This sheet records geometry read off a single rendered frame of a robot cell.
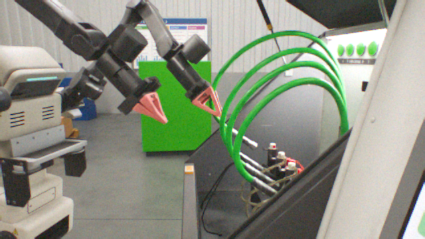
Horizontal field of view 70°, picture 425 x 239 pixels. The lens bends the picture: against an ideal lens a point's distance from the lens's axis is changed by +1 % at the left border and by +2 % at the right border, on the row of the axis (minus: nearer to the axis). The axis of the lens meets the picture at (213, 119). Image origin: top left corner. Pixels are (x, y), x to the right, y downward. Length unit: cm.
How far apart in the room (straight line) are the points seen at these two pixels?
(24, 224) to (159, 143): 310
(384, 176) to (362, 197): 5
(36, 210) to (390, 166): 115
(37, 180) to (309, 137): 104
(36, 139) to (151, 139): 308
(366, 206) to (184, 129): 376
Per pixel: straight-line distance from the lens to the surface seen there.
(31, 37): 848
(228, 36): 727
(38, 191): 128
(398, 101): 47
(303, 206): 56
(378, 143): 48
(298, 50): 77
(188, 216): 83
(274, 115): 119
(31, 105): 120
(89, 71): 127
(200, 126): 415
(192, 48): 83
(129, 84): 70
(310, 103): 123
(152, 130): 416
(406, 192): 42
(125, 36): 69
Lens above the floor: 136
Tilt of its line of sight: 12 degrees down
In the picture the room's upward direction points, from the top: straight up
